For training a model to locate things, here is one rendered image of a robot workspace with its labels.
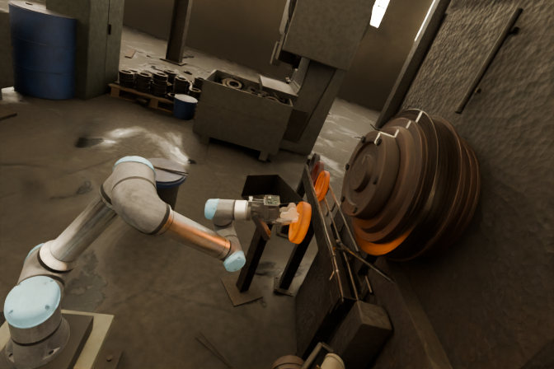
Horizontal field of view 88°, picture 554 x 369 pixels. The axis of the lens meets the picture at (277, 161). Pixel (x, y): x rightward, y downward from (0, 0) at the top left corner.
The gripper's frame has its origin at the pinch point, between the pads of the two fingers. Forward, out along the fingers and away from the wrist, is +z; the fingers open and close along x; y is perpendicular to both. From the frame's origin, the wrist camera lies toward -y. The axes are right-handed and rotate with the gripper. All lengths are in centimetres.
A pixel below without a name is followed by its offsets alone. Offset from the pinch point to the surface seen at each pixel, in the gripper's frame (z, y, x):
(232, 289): -33, -77, 36
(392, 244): 22.2, 11.8, -27.8
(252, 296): -21, -80, 35
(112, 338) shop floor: -80, -66, -5
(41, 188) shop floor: -171, -39, 79
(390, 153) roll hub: 21.0, 33.6, -16.8
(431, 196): 27.2, 28.2, -30.3
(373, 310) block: 20.4, -10.7, -29.8
